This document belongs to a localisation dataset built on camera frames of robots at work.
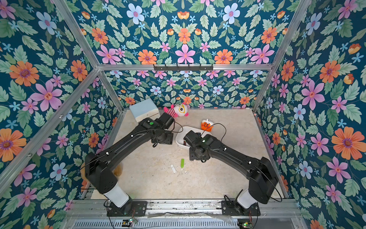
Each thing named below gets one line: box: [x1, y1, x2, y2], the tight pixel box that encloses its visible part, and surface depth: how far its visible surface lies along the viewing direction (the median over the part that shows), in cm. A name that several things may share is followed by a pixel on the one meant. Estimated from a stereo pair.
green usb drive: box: [180, 158, 185, 168], surface depth 92 cm
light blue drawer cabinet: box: [129, 97, 161, 124], surface depth 103 cm
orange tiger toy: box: [200, 118, 214, 133], surface depth 106 cm
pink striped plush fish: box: [163, 102, 190, 118], surface depth 113 cm
